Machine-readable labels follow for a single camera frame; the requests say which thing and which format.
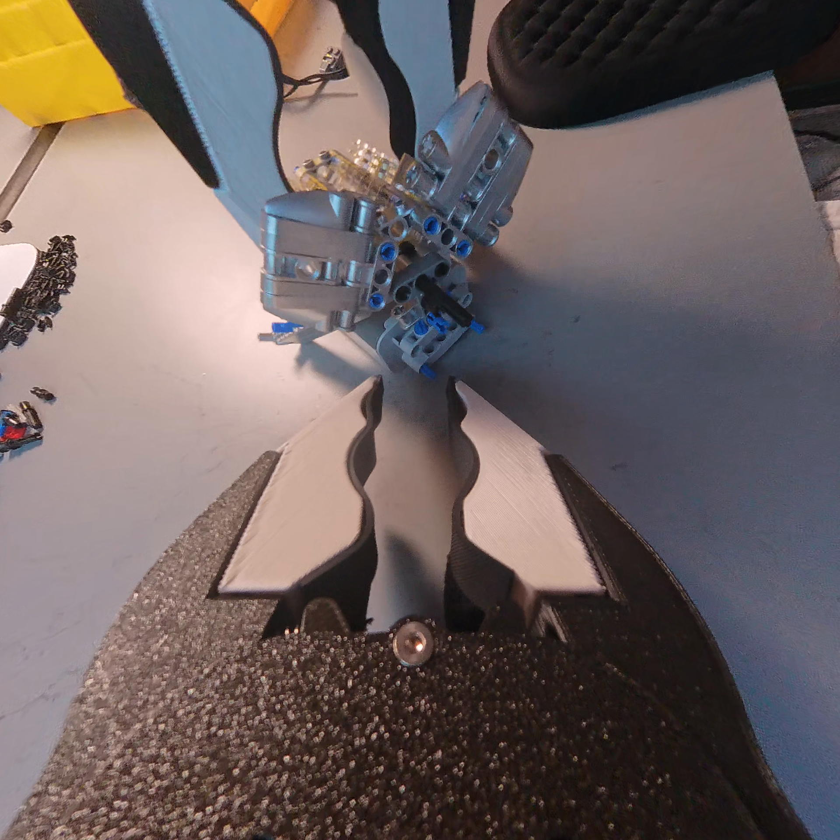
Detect black rounded armrest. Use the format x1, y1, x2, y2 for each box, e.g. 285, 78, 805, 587
487, 0, 840, 130

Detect yellow plastic bin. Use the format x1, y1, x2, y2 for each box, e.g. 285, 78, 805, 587
0, 0, 292, 127

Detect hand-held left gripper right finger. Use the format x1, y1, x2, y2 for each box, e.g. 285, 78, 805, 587
444, 381, 611, 637

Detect black motor cable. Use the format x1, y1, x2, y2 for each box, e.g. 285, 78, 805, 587
279, 49, 346, 98

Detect pile of black links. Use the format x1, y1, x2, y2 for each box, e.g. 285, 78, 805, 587
0, 234, 77, 350

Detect grey desk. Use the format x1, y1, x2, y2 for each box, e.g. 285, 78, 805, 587
0, 59, 840, 840

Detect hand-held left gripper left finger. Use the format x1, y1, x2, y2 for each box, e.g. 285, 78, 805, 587
214, 377, 387, 634

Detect grey transparent engine model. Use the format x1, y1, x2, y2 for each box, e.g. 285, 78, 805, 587
258, 82, 536, 345

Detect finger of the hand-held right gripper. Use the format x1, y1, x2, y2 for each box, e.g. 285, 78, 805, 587
339, 0, 476, 156
140, 0, 292, 250

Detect pile of mixed building pieces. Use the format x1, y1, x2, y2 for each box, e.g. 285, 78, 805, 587
0, 386, 57, 456

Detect grey battery box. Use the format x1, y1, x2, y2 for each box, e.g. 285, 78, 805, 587
377, 256, 484, 382

